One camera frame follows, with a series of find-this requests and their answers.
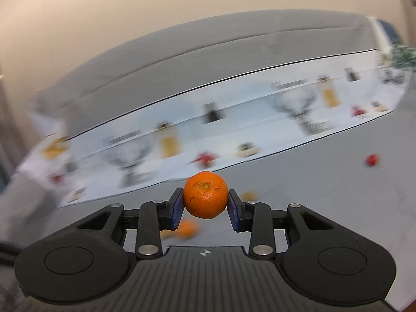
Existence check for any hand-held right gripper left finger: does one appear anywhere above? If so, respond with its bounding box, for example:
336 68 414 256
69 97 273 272
77 187 185 261

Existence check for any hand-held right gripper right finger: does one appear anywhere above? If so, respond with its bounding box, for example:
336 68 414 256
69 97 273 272
227 189 337 259

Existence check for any grey quilt with deer print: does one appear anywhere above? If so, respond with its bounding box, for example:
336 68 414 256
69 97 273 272
32 9 412 209

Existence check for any grey bed sheet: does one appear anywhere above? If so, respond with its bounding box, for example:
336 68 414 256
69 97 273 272
58 81 416 312

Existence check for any lamp print pillowcase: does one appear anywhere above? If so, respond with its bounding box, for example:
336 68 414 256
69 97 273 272
18 130 75 202

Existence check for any blue white cloth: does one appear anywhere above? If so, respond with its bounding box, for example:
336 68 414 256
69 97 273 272
370 16 416 69

